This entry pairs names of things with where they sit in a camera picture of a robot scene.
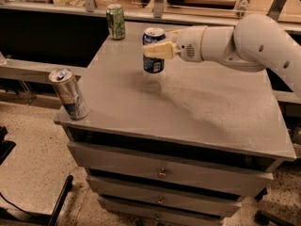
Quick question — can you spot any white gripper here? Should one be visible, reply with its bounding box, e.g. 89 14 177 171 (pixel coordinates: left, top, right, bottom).
143 25 207 62

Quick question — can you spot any blue pepsi can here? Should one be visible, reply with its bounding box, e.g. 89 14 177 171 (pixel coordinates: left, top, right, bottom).
142 27 166 73

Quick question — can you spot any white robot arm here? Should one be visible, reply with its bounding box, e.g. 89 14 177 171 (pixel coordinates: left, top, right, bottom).
143 14 301 96

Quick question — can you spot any green soda can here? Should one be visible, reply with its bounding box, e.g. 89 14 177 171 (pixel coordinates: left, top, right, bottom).
106 4 126 40

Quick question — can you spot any silver redbull can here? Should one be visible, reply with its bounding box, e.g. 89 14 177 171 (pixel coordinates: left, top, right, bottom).
49 69 88 121

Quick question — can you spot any grey drawer cabinet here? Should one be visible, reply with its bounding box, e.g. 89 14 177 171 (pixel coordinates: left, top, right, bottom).
54 21 297 226

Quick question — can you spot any grey metal railing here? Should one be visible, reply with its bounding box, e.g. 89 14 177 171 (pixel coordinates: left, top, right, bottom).
0 0 301 35

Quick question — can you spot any middle grey drawer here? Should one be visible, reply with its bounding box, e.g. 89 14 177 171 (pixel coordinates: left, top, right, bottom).
87 175 241 218

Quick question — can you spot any grey drawer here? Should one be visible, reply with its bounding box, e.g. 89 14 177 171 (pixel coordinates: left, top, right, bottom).
68 141 273 197
98 197 222 226
87 175 241 218

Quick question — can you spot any top grey drawer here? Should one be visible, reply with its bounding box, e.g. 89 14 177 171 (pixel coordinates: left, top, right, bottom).
68 141 273 197

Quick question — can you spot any bottom grey drawer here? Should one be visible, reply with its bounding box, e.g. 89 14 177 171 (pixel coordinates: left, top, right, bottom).
98 197 222 226

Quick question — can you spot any black chair leg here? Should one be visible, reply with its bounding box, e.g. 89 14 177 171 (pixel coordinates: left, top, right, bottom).
47 175 73 226

